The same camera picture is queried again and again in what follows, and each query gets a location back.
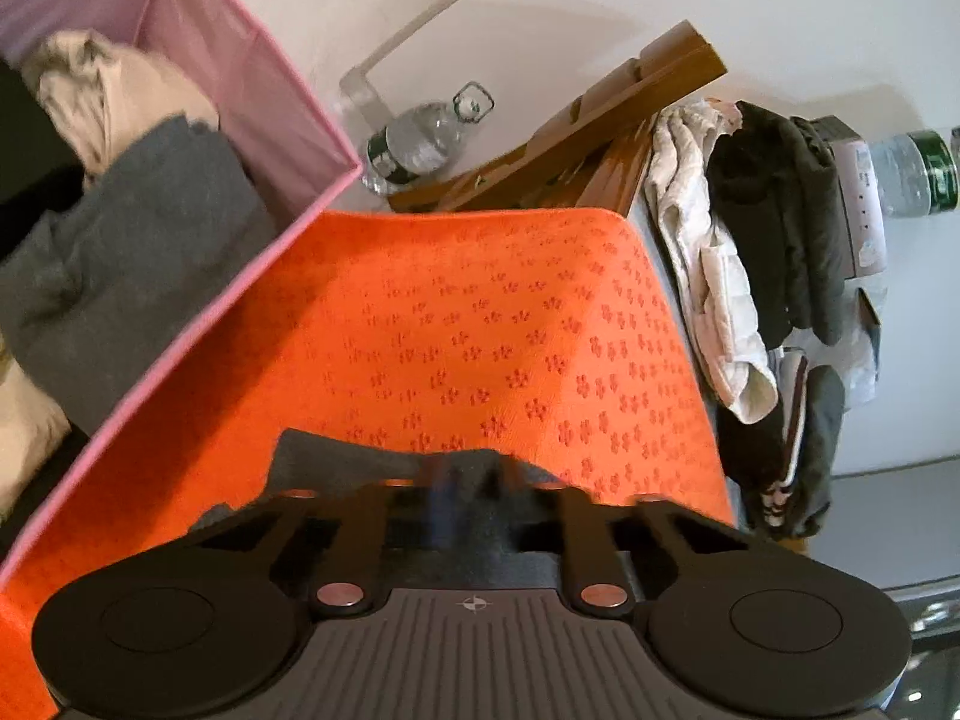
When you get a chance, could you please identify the small green label water bottle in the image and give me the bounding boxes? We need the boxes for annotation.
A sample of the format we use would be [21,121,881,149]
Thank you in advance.
[360,81,497,197]

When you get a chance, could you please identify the light grey cloth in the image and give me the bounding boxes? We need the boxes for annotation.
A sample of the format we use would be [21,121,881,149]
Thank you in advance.
[772,270,890,410]

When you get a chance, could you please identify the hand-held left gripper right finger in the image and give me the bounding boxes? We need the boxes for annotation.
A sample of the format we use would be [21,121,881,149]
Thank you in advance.
[454,456,745,616]

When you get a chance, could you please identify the white puffer jacket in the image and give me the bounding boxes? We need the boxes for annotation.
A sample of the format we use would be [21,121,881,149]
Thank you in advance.
[643,97,781,425]

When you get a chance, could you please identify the orange patterned mat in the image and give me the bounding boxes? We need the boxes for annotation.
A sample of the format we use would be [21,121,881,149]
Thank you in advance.
[0,206,741,720]

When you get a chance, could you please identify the brown wooden chair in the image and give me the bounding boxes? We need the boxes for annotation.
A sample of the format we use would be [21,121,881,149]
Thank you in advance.
[388,19,730,215]

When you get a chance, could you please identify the pink fabric storage box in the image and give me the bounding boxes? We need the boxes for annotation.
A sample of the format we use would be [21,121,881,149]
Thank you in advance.
[0,0,366,587]

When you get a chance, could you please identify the striped garment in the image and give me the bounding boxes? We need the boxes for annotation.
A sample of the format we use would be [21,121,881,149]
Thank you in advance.
[756,349,812,535]

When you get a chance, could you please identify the folded black garment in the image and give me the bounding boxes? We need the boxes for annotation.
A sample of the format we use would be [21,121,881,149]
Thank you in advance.
[705,131,797,355]

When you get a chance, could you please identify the large clear water bottle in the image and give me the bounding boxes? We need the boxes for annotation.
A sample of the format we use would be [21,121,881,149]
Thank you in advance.
[868,127,960,221]

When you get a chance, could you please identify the cream cloth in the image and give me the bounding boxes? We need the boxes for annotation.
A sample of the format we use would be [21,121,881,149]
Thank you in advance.
[0,337,74,527]

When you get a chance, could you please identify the folded dark grey garment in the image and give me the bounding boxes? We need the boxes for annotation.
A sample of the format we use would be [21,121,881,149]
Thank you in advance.
[739,101,853,350]
[793,364,850,537]

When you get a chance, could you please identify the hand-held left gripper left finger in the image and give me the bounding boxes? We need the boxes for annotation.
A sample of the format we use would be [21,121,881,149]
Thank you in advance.
[191,456,455,616]

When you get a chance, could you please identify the pink water dispenser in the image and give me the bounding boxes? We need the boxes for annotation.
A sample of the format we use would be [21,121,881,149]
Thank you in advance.
[814,114,890,280]

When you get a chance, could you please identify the beige garment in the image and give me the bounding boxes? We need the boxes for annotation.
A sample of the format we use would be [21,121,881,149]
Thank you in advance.
[19,30,223,190]

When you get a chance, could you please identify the black knit garment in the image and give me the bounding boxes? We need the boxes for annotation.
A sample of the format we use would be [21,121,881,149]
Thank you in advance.
[716,390,788,515]

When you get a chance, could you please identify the dark grey fleece pants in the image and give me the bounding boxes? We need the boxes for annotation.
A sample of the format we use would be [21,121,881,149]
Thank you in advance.
[191,427,601,593]

